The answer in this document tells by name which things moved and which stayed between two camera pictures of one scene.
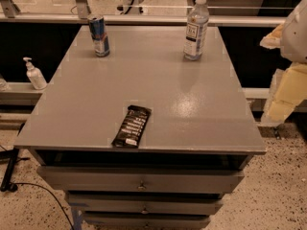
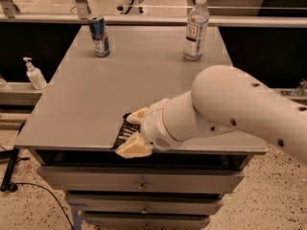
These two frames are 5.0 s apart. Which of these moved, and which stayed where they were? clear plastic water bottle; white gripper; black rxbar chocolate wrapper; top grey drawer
Moved: white gripper
Stayed: clear plastic water bottle; black rxbar chocolate wrapper; top grey drawer
